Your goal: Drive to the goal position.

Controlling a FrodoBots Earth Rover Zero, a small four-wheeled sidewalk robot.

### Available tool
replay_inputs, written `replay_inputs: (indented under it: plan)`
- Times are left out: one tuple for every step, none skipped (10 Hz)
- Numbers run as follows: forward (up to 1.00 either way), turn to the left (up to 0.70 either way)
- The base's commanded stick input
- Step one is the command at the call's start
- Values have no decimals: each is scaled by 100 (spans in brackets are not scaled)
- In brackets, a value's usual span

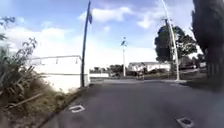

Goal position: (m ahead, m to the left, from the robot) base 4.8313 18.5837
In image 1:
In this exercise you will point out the white wall with railing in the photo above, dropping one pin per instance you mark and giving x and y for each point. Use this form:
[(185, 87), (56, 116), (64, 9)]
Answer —
[(63, 80)]

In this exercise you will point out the white low building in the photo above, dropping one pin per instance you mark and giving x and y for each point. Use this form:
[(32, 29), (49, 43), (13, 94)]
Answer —
[(153, 66)]

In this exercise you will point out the ground cover with pale rim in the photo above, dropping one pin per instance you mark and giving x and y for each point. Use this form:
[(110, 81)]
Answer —
[(185, 122), (76, 108)]

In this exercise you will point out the white pole with sign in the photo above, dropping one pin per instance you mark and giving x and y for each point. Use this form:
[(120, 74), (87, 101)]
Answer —
[(124, 63)]

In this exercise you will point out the distant trees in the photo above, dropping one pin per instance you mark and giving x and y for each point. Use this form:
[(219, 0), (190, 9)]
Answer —
[(116, 69)]

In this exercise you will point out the dark round tree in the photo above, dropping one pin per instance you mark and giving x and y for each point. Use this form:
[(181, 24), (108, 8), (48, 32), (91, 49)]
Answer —
[(161, 43)]

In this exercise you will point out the dark pole with sign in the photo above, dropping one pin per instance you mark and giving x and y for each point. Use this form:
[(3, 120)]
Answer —
[(83, 56)]

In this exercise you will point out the grey asphalt path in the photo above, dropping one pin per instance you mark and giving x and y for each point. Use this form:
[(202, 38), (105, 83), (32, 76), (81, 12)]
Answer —
[(133, 103)]

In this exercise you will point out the tall green bushes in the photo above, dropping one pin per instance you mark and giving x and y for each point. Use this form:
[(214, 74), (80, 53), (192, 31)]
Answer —
[(13, 76)]

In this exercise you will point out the leaning pale lamp pole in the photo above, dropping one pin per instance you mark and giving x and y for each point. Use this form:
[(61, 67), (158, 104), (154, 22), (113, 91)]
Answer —
[(174, 46)]

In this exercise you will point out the low white wall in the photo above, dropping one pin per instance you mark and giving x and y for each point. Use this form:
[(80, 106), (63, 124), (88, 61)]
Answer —
[(99, 75)]

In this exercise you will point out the dry grass verge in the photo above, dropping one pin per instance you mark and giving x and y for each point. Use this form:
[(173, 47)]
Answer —
[(50, 100)]

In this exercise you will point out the tall dark hedge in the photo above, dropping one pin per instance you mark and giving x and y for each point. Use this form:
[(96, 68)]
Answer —
[(210, 30)]

